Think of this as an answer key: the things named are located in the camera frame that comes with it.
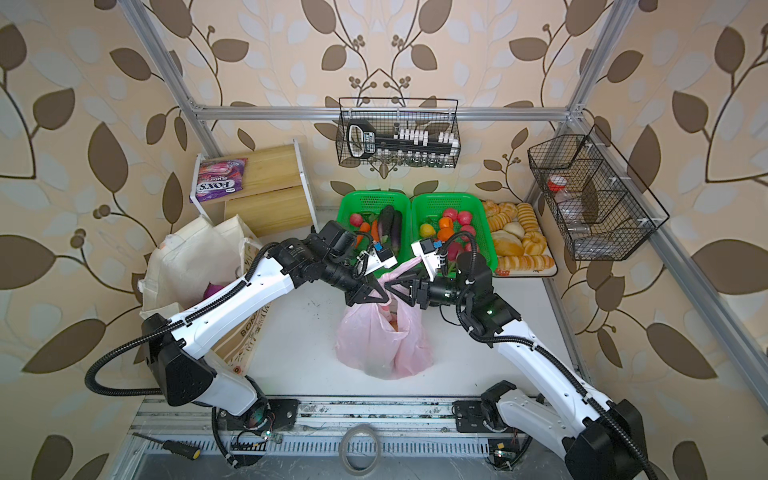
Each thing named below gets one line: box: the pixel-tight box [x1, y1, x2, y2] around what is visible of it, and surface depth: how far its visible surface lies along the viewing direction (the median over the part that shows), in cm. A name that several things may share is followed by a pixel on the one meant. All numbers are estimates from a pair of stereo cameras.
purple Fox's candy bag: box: [189, 158, 248, 204], surface depth 82 cm
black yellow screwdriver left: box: [132, 432, 201, 461], surface depth 70 cm
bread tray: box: [481, 200, 558, 278], surface depth 107 cm
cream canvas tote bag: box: [138, 215, 263, 319], surface depth 81 cm
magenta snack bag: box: [203, 282, 225, 300], surface depth 82 cm
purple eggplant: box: [391, 210, 402, 255], surface depth 113 cm
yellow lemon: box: [420, 223, 436, 238], surface depth 110 cm
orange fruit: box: [438, 216, 455, 242], surface depth 111 cm
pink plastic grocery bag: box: [336, 256, 435, 380], surface depth 72 cm
